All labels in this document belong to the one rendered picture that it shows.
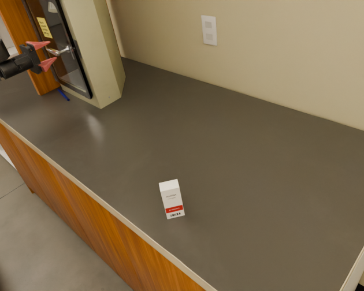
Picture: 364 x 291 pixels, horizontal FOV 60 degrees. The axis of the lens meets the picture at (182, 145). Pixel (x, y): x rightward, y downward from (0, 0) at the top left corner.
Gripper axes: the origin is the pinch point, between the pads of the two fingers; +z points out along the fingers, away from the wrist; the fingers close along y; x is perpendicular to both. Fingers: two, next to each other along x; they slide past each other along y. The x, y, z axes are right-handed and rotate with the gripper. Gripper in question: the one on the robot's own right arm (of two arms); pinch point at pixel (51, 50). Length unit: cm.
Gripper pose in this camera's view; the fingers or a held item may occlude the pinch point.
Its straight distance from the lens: 133.3
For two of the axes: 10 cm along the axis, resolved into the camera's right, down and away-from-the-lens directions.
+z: 6.8, -5.3, 5.1
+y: -1.3, -7.7, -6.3
